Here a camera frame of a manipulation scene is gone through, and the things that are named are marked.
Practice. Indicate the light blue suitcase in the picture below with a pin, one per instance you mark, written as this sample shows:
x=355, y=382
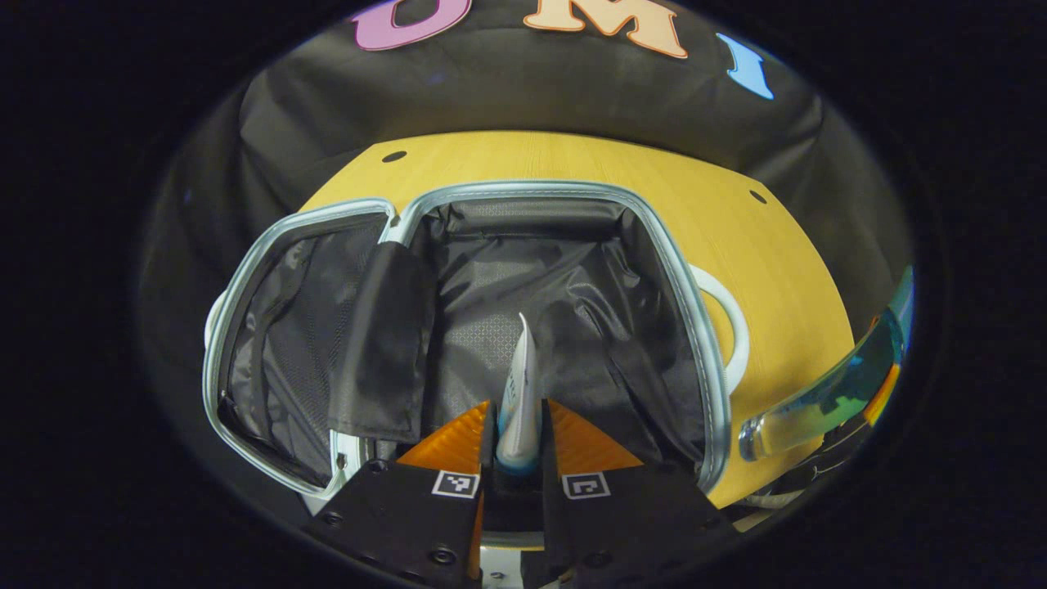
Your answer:
x=507, y=270

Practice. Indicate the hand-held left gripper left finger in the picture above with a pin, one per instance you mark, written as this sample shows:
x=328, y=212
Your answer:
x=489, y=442

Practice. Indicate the white skin care tube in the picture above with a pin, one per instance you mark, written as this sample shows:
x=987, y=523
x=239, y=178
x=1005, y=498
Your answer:
x=519, y=409

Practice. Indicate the teal transparent bottle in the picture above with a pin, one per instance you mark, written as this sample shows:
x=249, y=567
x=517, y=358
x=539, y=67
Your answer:
x=834, y=393

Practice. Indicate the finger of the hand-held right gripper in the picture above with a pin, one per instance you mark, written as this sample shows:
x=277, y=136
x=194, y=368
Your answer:
x=883, y=397

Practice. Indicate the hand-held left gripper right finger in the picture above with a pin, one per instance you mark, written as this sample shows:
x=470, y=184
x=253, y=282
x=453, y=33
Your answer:
x=546, y=442

